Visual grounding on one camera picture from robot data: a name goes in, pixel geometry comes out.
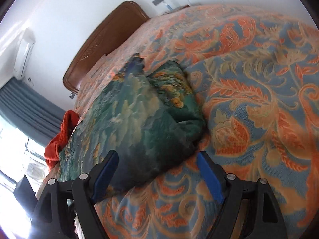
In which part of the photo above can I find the white air conditioner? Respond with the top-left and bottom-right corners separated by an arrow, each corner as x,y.
14,28 -> 36,78

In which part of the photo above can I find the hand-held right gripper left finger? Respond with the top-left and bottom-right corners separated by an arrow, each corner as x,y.
31,150 -> 119,239

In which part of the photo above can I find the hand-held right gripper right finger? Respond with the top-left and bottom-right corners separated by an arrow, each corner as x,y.
196,151 -> 284,239

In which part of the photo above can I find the window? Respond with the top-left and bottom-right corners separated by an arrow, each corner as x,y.
0,115 -> 50,229

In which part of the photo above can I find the grey-blue curtain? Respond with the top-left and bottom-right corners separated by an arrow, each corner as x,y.
0,78 -> 66,142

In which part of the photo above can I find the orange fleece garment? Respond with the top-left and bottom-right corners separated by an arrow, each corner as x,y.
45,110 -> 80,171

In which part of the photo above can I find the orange floral bedspread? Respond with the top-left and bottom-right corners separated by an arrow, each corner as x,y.
35,4 -> 319,239

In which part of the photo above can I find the wooden bed headboard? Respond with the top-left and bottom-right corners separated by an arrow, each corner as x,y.
63,1 -> 150,94

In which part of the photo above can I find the green patterned padded jacket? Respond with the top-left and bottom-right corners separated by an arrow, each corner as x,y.
58,53 -> 207,192

